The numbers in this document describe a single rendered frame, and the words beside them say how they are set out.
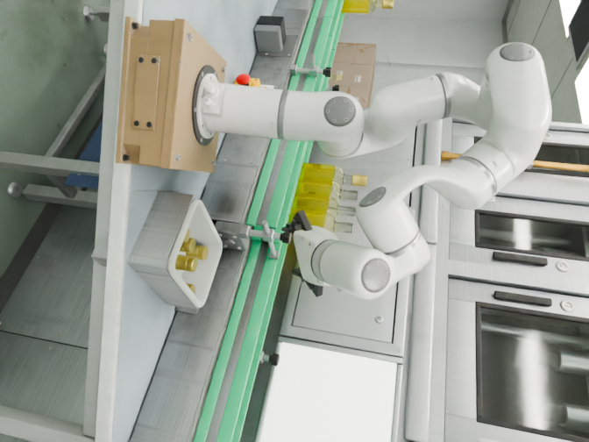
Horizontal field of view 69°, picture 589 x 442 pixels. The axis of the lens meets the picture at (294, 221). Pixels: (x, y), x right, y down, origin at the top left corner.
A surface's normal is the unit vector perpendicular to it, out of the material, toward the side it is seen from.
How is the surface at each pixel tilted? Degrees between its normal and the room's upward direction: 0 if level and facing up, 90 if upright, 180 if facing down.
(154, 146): 90
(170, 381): 90
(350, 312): 90
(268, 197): 90
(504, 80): 113
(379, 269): 54
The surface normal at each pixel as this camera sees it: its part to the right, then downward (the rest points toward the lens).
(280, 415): -0.10, -0.53
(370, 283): 0.38, 0.10
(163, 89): -0.20, 0.07
